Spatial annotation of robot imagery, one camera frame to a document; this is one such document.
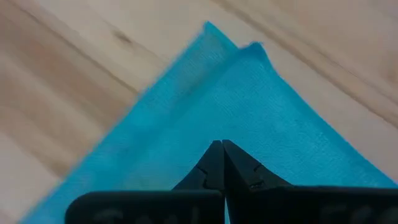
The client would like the blue microfiber towel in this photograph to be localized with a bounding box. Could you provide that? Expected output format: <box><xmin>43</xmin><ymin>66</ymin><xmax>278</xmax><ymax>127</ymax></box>
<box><xmin>18</xmin><ymin>21</ymin><xmax>398</xmax><ymax>224</ymax></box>

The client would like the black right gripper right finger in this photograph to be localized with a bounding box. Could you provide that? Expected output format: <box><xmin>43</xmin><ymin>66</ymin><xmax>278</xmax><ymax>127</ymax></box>
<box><xmin>222</xmin><ymin>139</ymin><xmax>398</xmax><ymax>224</ymax></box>

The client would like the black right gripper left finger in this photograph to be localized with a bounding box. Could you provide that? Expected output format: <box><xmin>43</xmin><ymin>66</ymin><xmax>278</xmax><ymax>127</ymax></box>
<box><xmin>65</xmin><ymin>139</ymin><xmax>226</xmax><ymax>224</ymax></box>

